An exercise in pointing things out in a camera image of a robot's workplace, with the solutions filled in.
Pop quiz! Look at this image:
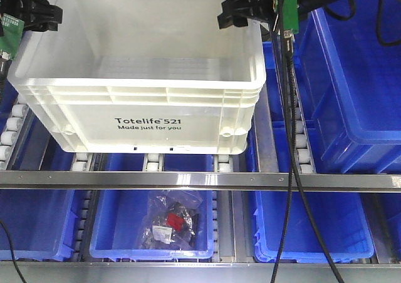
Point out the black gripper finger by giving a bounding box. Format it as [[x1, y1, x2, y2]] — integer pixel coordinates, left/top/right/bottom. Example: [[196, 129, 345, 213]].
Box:
[[24, 21, 58, 32], [1, 0, 63, 25]]

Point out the white plastic tote crate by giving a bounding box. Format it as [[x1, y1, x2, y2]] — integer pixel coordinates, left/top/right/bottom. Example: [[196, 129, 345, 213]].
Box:
[[8, 0, 266, 155]]

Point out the green circuit board left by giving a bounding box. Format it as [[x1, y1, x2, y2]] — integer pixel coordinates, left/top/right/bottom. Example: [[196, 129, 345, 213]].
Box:
[[1, 13, 24, 60]]

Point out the green circuit board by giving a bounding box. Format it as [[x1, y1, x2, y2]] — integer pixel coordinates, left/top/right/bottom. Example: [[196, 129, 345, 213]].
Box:
[[1, 13, 24, 60], [273, 0, 299, 34]]

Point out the green circuit board right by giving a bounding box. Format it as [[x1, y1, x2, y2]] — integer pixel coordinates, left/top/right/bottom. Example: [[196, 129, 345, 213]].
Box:
[[273, 0, 299, 34]]

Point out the blue bin upper right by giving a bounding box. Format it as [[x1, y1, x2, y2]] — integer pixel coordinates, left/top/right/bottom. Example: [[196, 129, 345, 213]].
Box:
[[296, 0, 400, 174]]

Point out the white roller track left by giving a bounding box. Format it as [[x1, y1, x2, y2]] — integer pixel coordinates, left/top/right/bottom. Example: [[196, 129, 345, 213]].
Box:
[[1, 95, 29, 171]]

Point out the white roller track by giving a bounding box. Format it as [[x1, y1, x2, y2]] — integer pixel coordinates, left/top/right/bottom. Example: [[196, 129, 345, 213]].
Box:
[[294, 79, 316, 174], [1, 95, 29, 171]]

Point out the white roller track right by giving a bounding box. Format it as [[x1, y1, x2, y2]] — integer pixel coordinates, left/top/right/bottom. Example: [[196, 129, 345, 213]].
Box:
[[294, 79, 316, 174]]

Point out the blue bin lower left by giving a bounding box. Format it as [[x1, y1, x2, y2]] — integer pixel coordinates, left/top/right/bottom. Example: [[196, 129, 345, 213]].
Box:
[[1, 119, 80, 261]]

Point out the blue bin lower middle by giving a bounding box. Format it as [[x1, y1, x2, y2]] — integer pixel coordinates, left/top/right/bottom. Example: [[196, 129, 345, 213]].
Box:
[[89, 153, 216, 260]]

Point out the clear bag of parts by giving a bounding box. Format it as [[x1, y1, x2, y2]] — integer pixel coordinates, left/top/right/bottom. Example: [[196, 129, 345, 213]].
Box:
[[137, 190, 204, 250]]

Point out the blue bin lower right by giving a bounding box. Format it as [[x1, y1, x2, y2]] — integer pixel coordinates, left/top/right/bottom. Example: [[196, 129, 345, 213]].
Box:
[[244, 41, 376, 264]]

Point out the lower shelf metal rail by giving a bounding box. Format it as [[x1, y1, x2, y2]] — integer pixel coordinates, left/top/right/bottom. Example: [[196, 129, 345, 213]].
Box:
[[17, 261, 400, 270]]

